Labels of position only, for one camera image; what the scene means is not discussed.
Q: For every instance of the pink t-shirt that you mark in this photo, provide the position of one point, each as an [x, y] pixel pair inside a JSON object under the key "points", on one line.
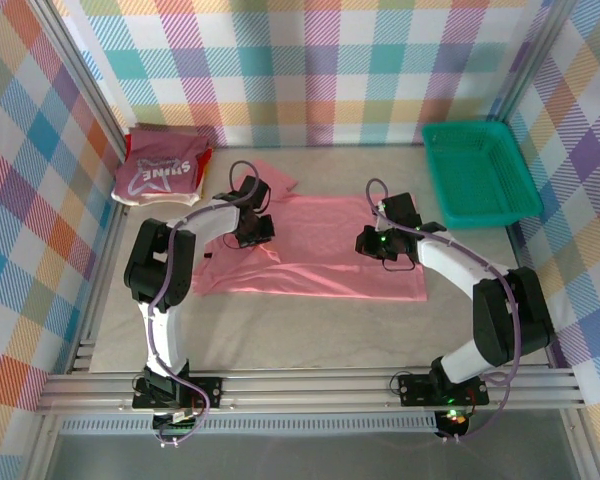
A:
{"points": [[325, 250]]}

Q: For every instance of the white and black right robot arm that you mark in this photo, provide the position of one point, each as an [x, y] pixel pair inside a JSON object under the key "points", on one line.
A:
{"points": [[450, 265]]}

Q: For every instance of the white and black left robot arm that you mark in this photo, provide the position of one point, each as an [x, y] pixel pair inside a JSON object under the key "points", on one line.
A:
{"points": [[162, 340]]}

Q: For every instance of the yellow folded t-shirt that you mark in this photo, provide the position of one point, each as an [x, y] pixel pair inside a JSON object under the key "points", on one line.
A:
{"points": [[205, 182]]}

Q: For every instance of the white folded t-shirt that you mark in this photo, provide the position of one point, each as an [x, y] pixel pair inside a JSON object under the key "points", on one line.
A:
{"points": [[180, 201]]}

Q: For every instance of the red folded t-shirt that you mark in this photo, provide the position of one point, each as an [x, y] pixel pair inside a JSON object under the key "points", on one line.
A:
{"points": [[206, 160]]}

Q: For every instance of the teal plastic mesh basket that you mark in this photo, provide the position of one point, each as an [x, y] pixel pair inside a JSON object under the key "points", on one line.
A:
{"points": [[480, 170]]}

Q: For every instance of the mauve folded printed t-shirt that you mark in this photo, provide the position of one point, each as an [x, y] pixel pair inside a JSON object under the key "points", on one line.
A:
{"points": [[155, 150]]}

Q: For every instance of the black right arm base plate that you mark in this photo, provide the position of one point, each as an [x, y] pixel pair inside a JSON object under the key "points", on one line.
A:
{"points": [[412, 390]]}

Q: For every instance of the aluminium frame cross rail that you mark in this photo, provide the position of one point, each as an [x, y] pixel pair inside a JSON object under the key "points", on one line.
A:
{"points": [[305, 387]]}

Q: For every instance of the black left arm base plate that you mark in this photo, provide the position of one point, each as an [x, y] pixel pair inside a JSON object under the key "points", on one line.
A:
{"points": [[212, 387]]}

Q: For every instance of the aluminium frame post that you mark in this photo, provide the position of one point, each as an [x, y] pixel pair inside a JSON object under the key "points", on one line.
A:
{"points": [[530, 60], [82, 75]]}

